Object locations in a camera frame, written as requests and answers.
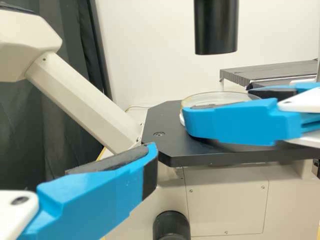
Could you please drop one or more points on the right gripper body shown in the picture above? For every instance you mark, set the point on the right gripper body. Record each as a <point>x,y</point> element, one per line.
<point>305,102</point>

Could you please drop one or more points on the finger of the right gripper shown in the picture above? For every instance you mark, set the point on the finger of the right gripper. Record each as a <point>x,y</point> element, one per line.
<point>275,92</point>
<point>225,122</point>

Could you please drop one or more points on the black platform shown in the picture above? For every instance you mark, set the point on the black platform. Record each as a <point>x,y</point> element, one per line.
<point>275,70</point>

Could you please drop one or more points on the cream microscope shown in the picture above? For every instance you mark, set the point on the cream microscope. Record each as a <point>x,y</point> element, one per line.
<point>82,100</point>

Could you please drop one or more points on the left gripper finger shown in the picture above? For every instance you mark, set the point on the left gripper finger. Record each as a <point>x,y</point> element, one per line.
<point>100,195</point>

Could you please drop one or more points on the petri dish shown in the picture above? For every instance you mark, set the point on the petri dish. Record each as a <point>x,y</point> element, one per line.
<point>215,98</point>

